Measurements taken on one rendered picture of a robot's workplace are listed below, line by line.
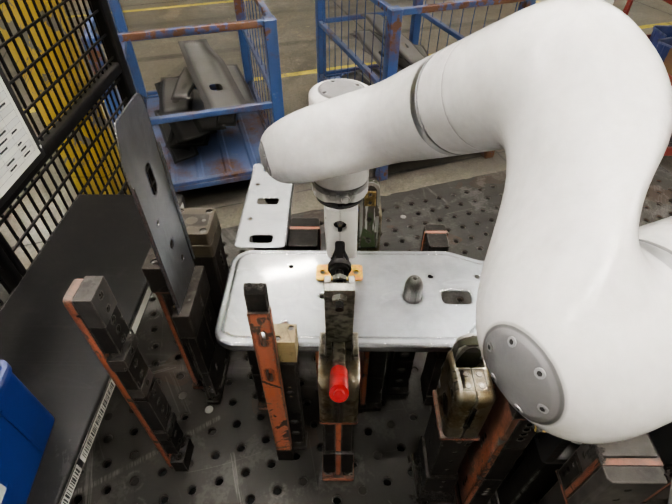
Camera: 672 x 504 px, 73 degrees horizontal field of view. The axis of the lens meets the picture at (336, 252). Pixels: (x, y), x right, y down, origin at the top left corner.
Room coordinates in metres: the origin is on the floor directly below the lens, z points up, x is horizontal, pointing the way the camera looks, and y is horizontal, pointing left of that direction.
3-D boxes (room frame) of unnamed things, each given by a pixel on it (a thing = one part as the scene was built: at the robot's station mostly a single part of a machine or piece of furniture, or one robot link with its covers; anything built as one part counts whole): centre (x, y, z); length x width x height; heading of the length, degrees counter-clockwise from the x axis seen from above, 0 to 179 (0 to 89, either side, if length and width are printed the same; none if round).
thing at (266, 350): (0.36, 0.10, 0.95); 0.03 x 0.01 x 0.50; 89
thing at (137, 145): (0.53, 0.26, 1.17); 0.12 x 0.01 x 0.34; 179
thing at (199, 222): (0.65, 0.27, 0.88); 0.08 x 0.08 x 0.36; 89
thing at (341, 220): (0.56, -0.01, 1.14); 0.10 x 0.07 x 0.11; 179
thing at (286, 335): (0.39, 0.07, 0.88); 0.04 x 0.04 x 0.36; 89
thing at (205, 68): (2.59, 0.82, 0.47); 1.20 x 0.80 x 0.95; 17
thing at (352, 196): (0.56, -0.01, 1.20); 0.09 x 0.08 x 0.03; 179
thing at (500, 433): (0.30, -0.24, 0.91); 0.07 x 0.05 x 0.42; 179
